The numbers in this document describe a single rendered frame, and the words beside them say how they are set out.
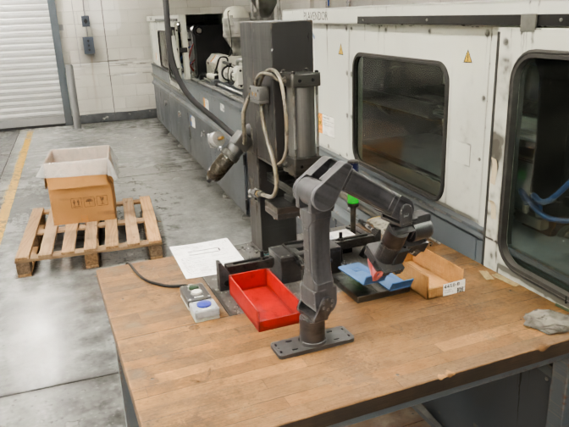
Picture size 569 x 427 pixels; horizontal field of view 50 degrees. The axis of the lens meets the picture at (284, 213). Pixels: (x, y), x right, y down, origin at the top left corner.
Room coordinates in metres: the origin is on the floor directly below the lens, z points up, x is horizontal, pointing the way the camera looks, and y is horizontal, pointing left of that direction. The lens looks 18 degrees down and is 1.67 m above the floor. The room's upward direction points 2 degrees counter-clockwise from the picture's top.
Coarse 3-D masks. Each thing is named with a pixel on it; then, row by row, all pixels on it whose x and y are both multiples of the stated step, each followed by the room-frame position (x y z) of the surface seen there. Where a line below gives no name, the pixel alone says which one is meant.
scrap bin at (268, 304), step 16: (256, 272) 1.64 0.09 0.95; (240, 288) 1.62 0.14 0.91; (256, 288) 1.63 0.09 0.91; (272, 288) 1.61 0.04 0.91; (240, 304) 1.51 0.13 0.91; (256, 304) 1.53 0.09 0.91; (272, 304) 1.52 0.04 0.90; (288, 304) 1.50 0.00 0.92; (256, 320) 1.40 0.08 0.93; (272, 320) 1.39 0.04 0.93; (288, 320) 1.41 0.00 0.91
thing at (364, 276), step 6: (348, 264) 1.65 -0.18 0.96; (354, 264) 1.65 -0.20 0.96; (360, 264) 1.64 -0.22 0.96; (348, 270) 1.60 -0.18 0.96; (366, 270) 1.60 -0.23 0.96; (354, 276) 1.56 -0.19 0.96; (360, 276) 1.56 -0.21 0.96; (366, 276) 1.50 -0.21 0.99; (372, 276) 1.50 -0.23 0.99; (384, 276) 1.53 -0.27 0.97; (360, 282) 1.52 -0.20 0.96; (366, 282) 1.51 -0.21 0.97; (372, 282) 1.52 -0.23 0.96
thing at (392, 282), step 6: (390, 276) 1.64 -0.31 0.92; (396, 276) 1.64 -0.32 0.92; (378, 282) 1.60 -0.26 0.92; (384, 282) 1.60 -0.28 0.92; (390, 282) 1.60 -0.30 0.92; (396, 282) 1.54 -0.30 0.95; (402, 282) 1.55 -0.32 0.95; (408, 282) 1.56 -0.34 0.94; (390, 288) 1.54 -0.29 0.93; (396, 288) 1.56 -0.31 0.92
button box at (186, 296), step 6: (150, 282) 1.70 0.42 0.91; (156, 282) 1.69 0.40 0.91; (180, 288) 1.60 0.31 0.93; (186, 288) 1.60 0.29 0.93; (204, 288) 1.59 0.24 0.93; (186, 294) 1.56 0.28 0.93; (192, 294) 1.55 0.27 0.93; (204, 294) 1.55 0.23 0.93; (186, 300) 1.53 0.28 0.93; (192, 300) 1.52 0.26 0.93; (198, 300) 1.52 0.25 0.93; (186, 306) 1.54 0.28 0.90
